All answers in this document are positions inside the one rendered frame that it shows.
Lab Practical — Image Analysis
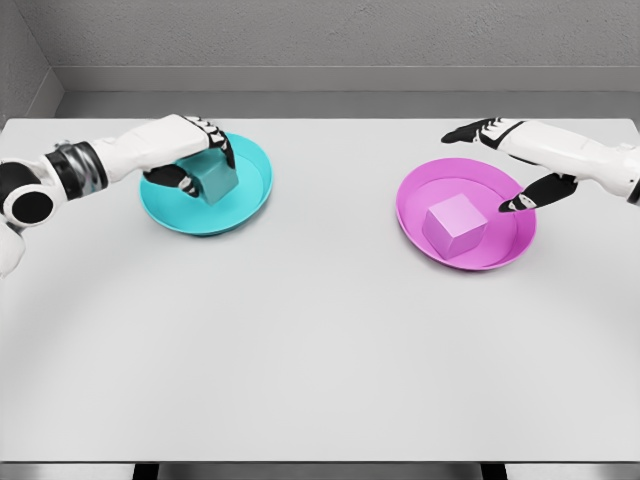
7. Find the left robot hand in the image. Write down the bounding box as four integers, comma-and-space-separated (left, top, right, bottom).
128, 114, 237, 200

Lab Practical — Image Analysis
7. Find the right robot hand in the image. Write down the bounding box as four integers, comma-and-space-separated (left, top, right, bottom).
440, 117, 581, 215

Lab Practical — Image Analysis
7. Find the teal block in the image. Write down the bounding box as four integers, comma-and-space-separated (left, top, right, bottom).
188, 159, 239, 206

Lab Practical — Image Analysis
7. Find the teal plate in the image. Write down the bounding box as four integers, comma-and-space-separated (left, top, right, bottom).
139, 132, 275, 238

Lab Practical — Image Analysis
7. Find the pink plate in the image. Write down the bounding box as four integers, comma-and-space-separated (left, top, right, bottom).
395, 157, 537, 272

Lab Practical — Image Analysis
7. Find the pink block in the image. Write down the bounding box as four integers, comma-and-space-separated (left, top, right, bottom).
422, 194, 488, 260

